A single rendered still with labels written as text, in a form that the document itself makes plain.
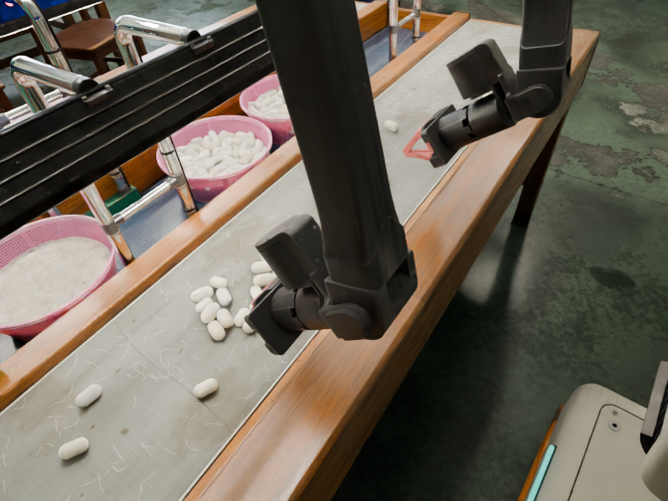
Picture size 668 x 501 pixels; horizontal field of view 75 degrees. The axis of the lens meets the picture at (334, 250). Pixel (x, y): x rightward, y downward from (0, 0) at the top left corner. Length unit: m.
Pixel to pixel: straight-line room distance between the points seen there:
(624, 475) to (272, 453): 0.83
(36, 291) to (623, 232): 2.01
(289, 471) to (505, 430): 0.98
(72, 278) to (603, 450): 1.15
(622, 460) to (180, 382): 0.94
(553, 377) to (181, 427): 1.21
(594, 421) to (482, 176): 0.63
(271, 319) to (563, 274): 1.48
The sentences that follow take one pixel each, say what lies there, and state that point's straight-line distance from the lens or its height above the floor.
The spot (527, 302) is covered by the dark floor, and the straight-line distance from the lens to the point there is 1.74.
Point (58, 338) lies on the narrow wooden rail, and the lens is 0.79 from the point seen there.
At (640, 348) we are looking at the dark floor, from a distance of 1.78.
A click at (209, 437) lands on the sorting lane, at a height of 0.74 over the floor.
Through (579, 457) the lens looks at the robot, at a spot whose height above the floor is 0.28.
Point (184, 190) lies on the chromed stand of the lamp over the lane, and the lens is 0.87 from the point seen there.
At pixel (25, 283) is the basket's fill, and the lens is 0.96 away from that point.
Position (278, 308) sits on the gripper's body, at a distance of 0.51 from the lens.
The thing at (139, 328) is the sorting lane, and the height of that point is 0.74.
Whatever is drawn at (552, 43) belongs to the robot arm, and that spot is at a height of 1.08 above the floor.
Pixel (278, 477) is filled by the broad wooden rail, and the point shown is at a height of 0.77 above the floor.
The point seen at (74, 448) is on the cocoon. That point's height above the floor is 0.76.
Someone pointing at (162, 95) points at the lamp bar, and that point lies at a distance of 0.57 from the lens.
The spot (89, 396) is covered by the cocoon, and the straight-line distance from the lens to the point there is 0.72.
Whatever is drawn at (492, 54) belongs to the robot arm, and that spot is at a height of 1.05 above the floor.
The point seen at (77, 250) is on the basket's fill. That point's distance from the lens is 0.97.
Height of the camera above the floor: 1.31
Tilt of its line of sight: 46 degrees down
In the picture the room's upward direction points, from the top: 5 degrees counter-clockwise
